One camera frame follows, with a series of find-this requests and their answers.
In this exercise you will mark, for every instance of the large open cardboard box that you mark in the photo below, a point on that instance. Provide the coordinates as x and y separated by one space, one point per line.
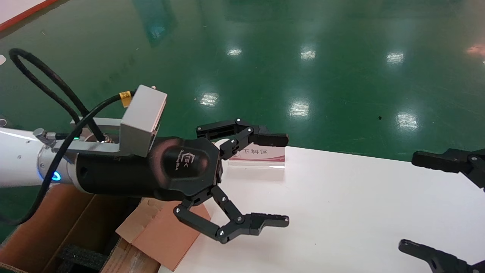
38 227

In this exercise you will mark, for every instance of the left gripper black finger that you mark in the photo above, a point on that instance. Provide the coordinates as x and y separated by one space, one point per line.
271 139
246 223

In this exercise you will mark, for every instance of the black foam insert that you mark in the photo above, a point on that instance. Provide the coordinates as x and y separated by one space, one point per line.
83 258

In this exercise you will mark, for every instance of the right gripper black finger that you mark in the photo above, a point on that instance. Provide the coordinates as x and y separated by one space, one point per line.
447 261
454 161

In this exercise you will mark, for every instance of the acrylic sign with Chinese text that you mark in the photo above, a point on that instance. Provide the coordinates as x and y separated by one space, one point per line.
265 155

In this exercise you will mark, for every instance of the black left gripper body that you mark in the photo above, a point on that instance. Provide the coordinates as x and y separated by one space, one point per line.
125 174

